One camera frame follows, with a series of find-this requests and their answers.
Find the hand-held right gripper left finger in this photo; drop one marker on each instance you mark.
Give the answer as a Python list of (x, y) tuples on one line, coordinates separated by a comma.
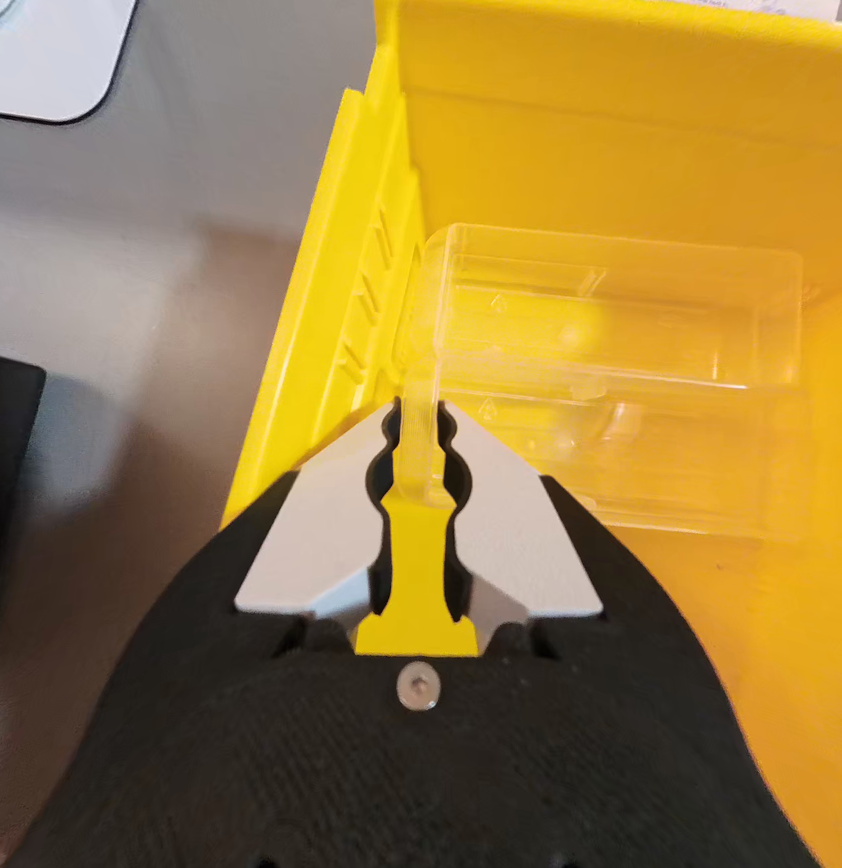
[(312, 542)]

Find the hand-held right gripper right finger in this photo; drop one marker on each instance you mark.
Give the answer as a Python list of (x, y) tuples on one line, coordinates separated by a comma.
[(523, 542)]

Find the clear plastic box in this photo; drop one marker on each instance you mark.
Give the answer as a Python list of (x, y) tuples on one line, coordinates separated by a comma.
[(597, 339)]

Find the large yellow plastic bin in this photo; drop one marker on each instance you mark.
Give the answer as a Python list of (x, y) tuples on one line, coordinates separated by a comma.
[(597, 169)]

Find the white rounded pad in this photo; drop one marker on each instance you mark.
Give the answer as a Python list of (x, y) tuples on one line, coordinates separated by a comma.
[(48, 68)]

